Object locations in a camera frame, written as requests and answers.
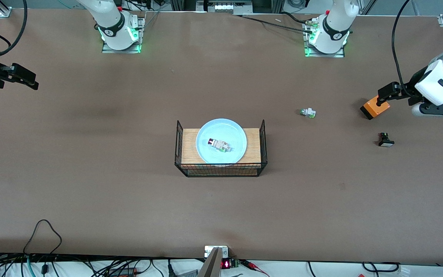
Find orange box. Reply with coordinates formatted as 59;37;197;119
360;98;391;120

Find black power adapter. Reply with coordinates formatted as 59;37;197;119
108;267;137;277

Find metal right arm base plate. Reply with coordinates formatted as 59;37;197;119
102;15;146;54

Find black button with white cap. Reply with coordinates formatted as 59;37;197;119
378;132;395;147

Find black looped cable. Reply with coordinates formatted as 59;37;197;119
23;219;63;256

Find red push button switch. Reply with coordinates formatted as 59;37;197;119
208;138;232;154

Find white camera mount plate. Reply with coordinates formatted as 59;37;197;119
205;245;230;258

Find grey metal bar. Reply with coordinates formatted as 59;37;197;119
198;247;223;277

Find light blue round plate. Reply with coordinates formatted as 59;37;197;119
195;118;248;165

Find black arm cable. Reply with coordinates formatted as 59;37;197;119
393;0;412;97
0;0;28;57

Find wooden board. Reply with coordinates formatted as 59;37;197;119
181;128;262;165

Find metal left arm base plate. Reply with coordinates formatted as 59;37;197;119
303;18;346;58

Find black wire basket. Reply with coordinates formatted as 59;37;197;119
174;119;268;178

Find white device on frame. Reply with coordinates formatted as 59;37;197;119
197;0;253;14

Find black cable on table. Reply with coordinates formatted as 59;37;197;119
241;15;316;33

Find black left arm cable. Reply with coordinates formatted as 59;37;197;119
393;0;412;97

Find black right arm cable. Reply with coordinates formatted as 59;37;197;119
0;0;28;57

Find red wires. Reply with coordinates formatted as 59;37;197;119
241;260;270;277

